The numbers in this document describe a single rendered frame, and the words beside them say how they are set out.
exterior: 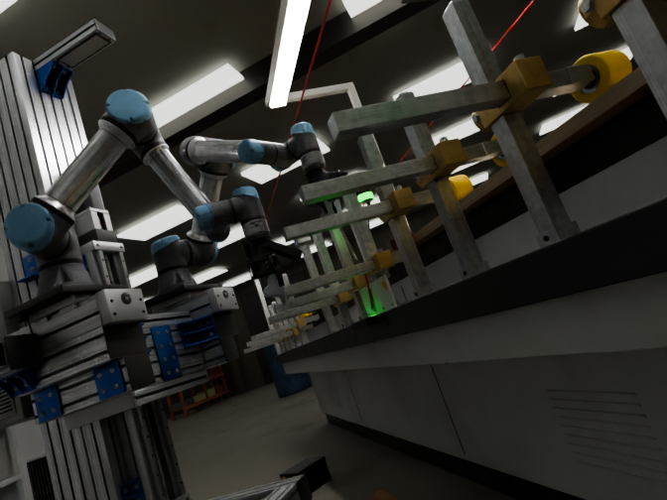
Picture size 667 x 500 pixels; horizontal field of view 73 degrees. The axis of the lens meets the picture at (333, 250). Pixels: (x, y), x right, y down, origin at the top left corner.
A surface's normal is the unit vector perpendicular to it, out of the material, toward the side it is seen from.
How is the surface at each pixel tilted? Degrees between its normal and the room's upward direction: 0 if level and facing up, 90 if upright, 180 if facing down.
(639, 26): 90
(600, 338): 90
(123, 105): 85
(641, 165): 90
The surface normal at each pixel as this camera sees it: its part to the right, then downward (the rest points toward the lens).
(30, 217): 0.14, -0.15
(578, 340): -0.92, 0.26
